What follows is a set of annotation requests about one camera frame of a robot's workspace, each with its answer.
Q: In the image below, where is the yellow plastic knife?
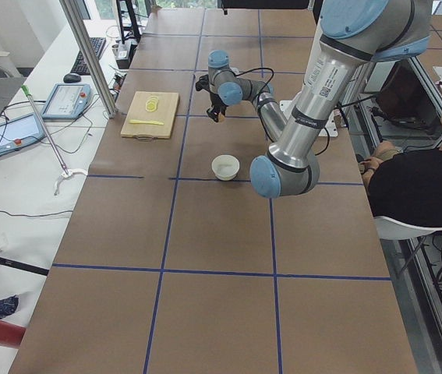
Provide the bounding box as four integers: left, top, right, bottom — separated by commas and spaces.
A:
129, 119, 164, 125

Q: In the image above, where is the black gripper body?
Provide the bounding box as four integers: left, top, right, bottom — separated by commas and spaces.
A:
209, 95, 228, 116

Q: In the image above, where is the aluminium frame post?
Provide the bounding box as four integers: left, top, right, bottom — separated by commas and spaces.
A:
59, 0, 117, 118

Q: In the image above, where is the blue teach pendant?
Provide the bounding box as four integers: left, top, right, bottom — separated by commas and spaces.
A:
41, 83, 92, 121
0, 114, 45, 156

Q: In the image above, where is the seated person in black shirt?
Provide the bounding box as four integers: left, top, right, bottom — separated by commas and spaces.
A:
359, 83, 442, 227

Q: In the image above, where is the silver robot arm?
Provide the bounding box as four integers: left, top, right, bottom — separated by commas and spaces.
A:
196, 1, 432, 198

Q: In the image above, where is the wooden cutting board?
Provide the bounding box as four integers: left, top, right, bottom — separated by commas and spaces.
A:
120, 91, 179, 139

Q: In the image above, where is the grabber stick with green tip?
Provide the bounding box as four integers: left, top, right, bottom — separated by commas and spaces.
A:
21, 84, 88, 196

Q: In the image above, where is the black computer keyboard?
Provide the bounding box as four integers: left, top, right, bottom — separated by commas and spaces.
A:
69, 37, 107, 76

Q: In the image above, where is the blue teach pendant near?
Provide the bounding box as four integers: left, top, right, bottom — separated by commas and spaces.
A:
0, 114, 45, 156

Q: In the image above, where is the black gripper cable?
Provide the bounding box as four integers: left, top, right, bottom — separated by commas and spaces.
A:
228, 67, 276, 94

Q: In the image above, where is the white ceramic bowl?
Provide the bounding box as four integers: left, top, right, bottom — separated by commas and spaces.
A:
211, 154, 240, 181

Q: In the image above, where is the blue teach pendant far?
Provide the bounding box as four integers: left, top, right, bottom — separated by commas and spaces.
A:
41, 83, 92, 121

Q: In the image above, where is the black computer mouse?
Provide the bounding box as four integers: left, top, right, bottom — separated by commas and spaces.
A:
63, 72, 81, 83

